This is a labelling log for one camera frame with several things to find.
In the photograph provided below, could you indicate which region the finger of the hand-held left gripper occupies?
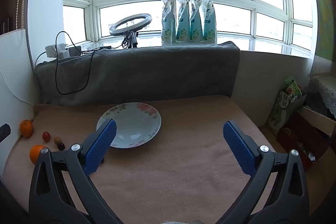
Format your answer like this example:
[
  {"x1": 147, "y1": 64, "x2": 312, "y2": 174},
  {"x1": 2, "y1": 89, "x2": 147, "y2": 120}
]
[{"x1": 0, "y1": 123, "x2": 11, "y2": 145}]

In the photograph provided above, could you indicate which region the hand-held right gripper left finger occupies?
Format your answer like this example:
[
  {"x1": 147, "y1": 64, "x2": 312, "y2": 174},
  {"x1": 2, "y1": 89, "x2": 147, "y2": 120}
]
[{"x1": 28, "y1": 118, "x2": 124, "y2": 224}]

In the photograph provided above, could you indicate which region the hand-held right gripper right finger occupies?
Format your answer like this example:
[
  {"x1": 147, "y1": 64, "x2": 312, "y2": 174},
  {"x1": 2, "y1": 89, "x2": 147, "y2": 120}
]
[{"x1": 218, "y1": 120, "x2": 309, "y2": 224}]

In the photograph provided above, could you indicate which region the stemmed mandarin orange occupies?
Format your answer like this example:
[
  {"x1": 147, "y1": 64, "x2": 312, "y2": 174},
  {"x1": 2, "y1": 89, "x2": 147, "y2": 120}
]
[{"x1": 20, "y1": 120, "x2": 34, "y2": 138}]

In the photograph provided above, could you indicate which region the large orange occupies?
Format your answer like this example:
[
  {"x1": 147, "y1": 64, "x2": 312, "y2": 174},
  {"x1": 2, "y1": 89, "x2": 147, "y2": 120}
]
[{"x1": 29, "y1": 145, "x2": 46, "y2": 165}]

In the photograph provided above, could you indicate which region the floral white plate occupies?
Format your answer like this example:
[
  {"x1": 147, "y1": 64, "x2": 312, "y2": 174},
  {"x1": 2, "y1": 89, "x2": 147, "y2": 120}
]
[{"x1": 96, "y1": 102, "x2": 162, "y2": 149}]

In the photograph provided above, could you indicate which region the green carton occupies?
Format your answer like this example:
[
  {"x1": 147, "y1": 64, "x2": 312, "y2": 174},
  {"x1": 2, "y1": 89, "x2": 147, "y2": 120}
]
[{"x1": 268, "y1": 90, "x2": 306, "y2": 135}]

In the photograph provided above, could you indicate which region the white board panel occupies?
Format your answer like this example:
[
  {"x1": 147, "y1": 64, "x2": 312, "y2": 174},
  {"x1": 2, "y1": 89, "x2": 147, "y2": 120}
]
[{"x1": 0, "y1": 28, "x2": 36, "y2": 159}]

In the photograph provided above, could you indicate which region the brown cardboard box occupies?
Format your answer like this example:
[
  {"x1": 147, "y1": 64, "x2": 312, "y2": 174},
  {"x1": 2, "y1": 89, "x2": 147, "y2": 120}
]
[{"x1": 277, "y1": 106, "x2": 336, "y2": 170}]

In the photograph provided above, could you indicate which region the green snack packet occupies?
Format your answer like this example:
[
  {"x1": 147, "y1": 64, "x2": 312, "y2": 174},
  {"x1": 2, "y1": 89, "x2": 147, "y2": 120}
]
[{"x1": 283, "y1": 77, "x2": 303, "y2": 99}]

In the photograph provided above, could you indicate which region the grey fleece blanket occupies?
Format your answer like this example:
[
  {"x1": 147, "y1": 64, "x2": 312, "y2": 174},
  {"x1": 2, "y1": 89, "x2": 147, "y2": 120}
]
[{"x1": 35, "y1": 41, "x2": 240, "y2": 106}]

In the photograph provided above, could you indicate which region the white power strip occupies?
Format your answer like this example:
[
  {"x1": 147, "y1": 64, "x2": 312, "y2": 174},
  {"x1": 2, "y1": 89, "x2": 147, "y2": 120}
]
[{"x1": 45, "y1": 43, "x2": 70, "y2": 59}]

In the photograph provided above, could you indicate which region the lace-covered side table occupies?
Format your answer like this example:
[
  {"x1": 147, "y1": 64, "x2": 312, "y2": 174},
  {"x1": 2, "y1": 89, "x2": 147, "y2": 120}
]
[{"x1": 311, "y1": 74, "x2": 336, "y2": 119}]

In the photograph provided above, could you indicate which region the teal floral refill pouch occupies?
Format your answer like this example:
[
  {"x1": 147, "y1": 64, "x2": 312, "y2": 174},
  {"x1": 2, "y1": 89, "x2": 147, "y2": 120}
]
[
  {"x1": 161, "y1": 0, "x2": 176, "y2": 43},
  {"x1": 201, "y1": 0, "x2": 217, "y2": 43},
  {"x1": 189, "y1": 0, "x2": 204, "y2": 43},
  {"x1": 175, "y1": 0, "x2": 190, "y2": 43}
]

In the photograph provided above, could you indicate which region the long black cable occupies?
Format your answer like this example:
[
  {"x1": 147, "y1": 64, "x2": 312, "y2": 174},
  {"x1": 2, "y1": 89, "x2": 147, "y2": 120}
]
[{"x1": 55, "y1": 31, "x2": 111, "y2": 95}]

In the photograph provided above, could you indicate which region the coiled black cable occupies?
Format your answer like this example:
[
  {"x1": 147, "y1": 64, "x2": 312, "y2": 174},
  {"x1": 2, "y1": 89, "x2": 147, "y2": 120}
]
[{"x1": 121, "y1": 30, "x2": 135, "y2": 49}]

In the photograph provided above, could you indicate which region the ring light with stand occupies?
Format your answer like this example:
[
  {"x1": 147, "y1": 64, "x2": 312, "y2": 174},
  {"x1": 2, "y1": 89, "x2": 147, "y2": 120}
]
[{"x1": 109, "y1": 13, "x2": 153, "y2": 49}]

